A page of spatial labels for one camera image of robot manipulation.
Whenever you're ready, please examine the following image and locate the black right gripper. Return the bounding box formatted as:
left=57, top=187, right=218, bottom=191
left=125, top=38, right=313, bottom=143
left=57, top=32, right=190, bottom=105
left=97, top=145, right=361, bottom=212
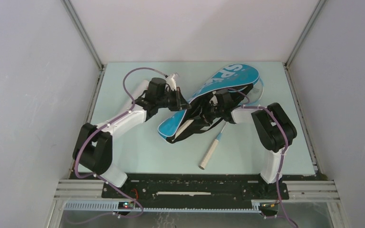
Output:
left=188, top=98, right=224, bottom=127

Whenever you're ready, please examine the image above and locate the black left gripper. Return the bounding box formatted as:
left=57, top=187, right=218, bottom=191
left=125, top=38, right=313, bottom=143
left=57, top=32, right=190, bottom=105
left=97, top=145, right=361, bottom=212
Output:
left=156, top=87, right=191, bottom=112

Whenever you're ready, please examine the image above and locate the blue racket bag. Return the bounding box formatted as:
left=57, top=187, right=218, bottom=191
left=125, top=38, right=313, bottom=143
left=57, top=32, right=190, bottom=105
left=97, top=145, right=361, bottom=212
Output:
left=158, top=63, right=260, bottom=143

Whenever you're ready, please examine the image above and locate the white shuttlecock tube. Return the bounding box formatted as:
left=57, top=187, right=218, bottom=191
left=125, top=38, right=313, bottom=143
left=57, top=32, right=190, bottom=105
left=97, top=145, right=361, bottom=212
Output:
left=122, top=80, right=149, bottom=111

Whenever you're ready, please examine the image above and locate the blue racket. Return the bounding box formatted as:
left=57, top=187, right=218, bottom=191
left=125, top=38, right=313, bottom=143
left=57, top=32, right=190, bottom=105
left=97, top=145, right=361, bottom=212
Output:
left=198, top=79, right=264, bottom=170
left=175, top=120, right=193, bottom=138

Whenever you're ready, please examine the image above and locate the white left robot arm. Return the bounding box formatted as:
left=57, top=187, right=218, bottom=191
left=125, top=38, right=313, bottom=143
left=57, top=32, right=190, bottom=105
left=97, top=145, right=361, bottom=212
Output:
left=73, top=73, right=190, bottom=198

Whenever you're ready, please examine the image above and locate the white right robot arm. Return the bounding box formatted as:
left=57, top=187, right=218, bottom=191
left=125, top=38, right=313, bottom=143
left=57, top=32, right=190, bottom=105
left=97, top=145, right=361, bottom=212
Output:
left=198, top=88, right=297, bottom=199

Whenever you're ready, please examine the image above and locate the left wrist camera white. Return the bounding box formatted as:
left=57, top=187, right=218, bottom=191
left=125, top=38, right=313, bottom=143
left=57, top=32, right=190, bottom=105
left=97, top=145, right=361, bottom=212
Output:
left=165, top=73, right=179, bottom=92

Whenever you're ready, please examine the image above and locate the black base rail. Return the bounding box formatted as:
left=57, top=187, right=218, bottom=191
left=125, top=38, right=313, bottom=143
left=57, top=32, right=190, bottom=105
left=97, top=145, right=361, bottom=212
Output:
left=120, top=173, right=289, bottom=209

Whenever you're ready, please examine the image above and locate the aluminium frame post left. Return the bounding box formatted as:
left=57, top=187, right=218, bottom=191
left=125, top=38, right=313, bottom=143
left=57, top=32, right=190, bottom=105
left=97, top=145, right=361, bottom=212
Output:
left=61, top=0, right=104, bottom=70

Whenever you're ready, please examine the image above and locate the aluminium frame post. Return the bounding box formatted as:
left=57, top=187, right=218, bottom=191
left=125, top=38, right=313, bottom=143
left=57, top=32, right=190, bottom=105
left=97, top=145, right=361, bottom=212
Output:
left=61, top=0, right=104, bottom=70
left=285, top=0, right=328, bottom=68

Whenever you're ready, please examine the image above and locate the grey cable duct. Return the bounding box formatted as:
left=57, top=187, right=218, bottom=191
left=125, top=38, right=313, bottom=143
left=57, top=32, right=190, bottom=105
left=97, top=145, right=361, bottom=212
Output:
left=63, top=200, right=260, bottom=213

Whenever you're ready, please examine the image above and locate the aluminium frame post right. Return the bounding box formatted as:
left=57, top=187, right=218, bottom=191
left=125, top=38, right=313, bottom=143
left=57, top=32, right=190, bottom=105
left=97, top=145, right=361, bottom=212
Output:
left=285, top=0, right=328, bottom=68

